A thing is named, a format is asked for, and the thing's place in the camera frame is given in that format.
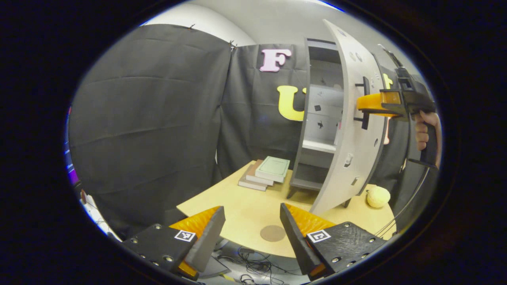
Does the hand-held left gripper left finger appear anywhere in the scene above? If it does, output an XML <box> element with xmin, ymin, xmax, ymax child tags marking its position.
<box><xmin>121</xmin><ymin>206</ymin><xmax>226</xmax><ymax>281</ymax></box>

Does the black door handle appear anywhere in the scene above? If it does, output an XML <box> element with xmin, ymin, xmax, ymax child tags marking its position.
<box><xmin>354</xmin><ymin>76</ymin><xmax>371</xmax><ymax>130</ymax></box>

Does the brown book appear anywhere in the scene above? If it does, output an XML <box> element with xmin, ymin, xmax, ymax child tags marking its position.
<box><xmin>246</xmin><ymin>159</ymin><xmax>275</xmax><ymax>187</ymax></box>

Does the tangle of black floor cables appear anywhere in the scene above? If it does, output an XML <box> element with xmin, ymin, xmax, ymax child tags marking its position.
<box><xmin>214</xmin><ymin>245</ymin><xmax>301</xmax><ymax>285</ymax></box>

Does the grey cabinet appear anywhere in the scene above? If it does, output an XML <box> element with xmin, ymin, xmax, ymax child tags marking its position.
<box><xmin>286</xmin><ymin>38</ymin><xmax>351</xmax><ymax>199</ymax></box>

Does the black backdrop cloth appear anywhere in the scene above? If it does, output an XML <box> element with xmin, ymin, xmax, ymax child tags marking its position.
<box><xmin>67</xmin><ymin>24</ymin><xmax>436</xmax><ymax>238</ymax></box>

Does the yellow bun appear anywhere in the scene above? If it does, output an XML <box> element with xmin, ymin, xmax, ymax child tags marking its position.
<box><xmin>366</xmin><ymin>186</ymin><xmax>391</xmax><ymax>209</ymax></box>

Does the grey cabinet door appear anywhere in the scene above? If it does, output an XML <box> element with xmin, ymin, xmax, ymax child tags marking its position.
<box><xmin>309</xmin><ymin>19</ymin><xmax>391</xmax><ymax>216</ymax></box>

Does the brown round coaster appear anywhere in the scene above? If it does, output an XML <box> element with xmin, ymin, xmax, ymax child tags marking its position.
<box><xmin>260</xmin><ymin>225</ymin><xmax>286</xmax><ymax>242</ymax></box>

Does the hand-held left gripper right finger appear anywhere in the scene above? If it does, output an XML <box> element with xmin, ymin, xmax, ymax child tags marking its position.
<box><xmin>280</xmin><ymin>203</ymin><xmax>391</xmax><ymax>281</ymax></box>

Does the grey book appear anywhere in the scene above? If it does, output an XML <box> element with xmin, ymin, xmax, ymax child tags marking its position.
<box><xmin>238</xmin><ymin>165</ymin><xmax>268</xmax><ymax>192</ymax></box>

